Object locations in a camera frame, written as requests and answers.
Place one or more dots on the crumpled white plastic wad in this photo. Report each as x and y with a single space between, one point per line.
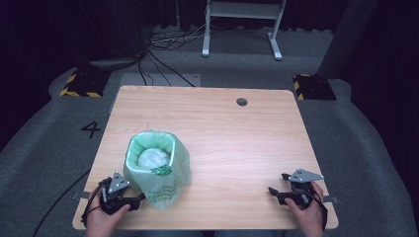
153 158

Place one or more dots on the grey column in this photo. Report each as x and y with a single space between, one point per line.
346 39

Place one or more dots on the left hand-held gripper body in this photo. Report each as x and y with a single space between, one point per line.
113 197

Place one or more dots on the person's right hand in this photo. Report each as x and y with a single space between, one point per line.
309 220

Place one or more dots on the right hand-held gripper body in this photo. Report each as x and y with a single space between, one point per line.
301 191

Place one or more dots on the white metal stand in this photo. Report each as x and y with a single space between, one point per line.
242 13

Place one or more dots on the grey tape strip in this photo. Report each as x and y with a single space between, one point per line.
80 195
331 199

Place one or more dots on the black yellow striped base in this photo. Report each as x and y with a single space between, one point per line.
84 84
314 87

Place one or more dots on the green trash bag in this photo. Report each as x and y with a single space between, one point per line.
168 187

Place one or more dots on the person's left hand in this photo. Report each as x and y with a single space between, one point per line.
99 223

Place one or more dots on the wooden table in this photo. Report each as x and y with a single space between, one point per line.
237 148

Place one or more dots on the grey floor plate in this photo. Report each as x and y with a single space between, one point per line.
171 80

